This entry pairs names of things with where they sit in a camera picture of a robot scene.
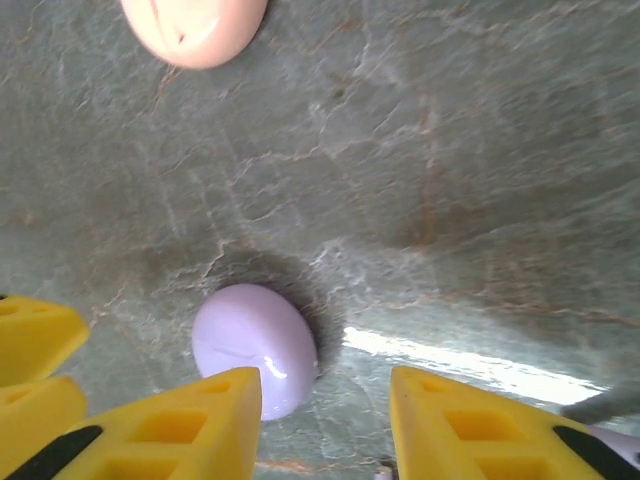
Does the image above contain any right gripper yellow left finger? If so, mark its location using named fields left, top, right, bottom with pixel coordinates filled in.
left=4, top=366, right=264, bottom=480

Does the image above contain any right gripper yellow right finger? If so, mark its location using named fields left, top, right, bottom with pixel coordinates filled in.
left=388, top=364, right=640, bottom=480

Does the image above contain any purple earbud charging case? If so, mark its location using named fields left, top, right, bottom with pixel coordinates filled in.
left=191, top=283, right=320, bottom=422

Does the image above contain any pink earbud charging case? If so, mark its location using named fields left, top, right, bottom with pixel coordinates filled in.
left=120, top=0, right=269, bottom=71

